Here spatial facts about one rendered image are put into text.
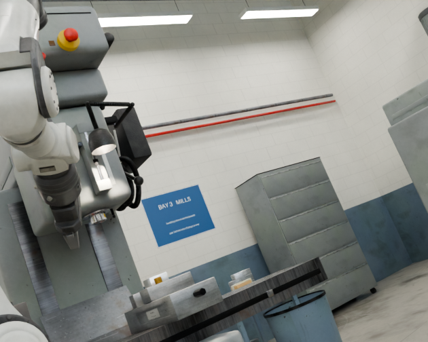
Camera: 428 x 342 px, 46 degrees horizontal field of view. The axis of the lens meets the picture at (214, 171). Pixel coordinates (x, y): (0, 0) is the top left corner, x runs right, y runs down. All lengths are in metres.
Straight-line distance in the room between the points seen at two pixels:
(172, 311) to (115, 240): 0.65
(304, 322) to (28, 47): 2.99
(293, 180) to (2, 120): 6.20
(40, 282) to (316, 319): 2.17
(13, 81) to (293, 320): 2.97
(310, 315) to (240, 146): 4.31
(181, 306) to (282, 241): 5.19
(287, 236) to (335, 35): 4.04
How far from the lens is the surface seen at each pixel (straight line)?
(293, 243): 6.53
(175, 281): 1.51
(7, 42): 0.82
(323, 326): 3.60
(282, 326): 3.58
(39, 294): 1.85
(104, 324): 1.84
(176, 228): 6.49
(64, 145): 0.98
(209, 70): 7.85
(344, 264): 6.99
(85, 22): 1.59
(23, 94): 0.79
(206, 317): 1.50
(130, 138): 1.94
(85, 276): 1.90
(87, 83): 1.59
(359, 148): 9.08
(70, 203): 1.14
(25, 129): 0.81
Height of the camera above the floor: 1.01
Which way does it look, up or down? 11 degrees up
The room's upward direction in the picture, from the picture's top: 22 degrees counter-clockwise
